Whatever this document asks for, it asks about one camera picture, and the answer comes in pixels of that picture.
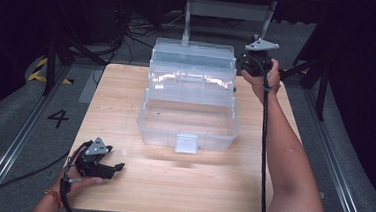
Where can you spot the yellow black floor tape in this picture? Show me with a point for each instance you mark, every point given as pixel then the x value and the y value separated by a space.
pixel 39 72

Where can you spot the grey metal frame stand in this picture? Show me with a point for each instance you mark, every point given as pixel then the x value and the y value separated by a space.
pixel 229 10

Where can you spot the person's left hand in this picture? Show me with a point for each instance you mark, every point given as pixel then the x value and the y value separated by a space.
pixel 73 186

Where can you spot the black tripod stand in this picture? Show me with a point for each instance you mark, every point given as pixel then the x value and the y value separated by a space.
pixel 62 52
pixel 311 74

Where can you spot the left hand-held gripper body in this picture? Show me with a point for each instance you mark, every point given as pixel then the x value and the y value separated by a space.
pixel 88 164

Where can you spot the person's right hand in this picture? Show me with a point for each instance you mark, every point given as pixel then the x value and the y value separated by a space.
pixel 271 81

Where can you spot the clear plastic storage box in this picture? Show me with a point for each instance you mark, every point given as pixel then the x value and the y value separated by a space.
pixel 190 96

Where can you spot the metal floor rail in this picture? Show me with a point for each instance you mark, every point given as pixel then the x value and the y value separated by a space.
pixel 16 140
pixel 333 156

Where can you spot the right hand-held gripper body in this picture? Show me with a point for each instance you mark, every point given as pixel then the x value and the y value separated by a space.
pixel 257 59

